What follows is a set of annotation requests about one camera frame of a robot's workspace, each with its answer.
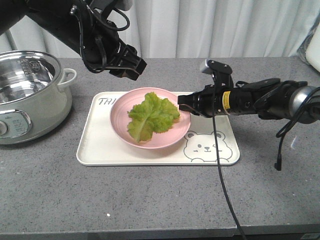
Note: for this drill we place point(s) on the pale green electric cooking pot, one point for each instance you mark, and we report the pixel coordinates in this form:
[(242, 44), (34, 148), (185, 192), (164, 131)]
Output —
[(35, 95)]

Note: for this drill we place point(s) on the grey white curtain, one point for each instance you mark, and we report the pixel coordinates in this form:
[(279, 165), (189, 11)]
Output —
[(219, 28)]

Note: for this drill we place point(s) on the white rice cooker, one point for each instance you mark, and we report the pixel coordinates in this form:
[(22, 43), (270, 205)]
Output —
[(313, 51)]

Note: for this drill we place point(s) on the pink round plate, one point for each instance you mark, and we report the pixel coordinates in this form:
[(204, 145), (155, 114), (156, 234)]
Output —
[(119, 119)]

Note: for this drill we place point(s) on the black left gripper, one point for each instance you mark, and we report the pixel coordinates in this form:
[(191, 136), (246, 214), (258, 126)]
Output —
[(122, 61)]

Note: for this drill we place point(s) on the green lettuce leaf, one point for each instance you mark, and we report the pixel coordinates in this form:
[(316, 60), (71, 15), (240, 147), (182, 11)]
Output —
[(153, 115)]

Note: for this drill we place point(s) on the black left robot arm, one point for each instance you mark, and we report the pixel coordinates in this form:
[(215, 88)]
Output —
[(89, 27)]

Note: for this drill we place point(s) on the cream bear print tray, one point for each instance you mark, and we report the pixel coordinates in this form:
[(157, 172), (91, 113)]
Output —
[(207, 142)]

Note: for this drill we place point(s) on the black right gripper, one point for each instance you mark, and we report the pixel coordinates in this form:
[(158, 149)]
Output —
[(209, 102)]

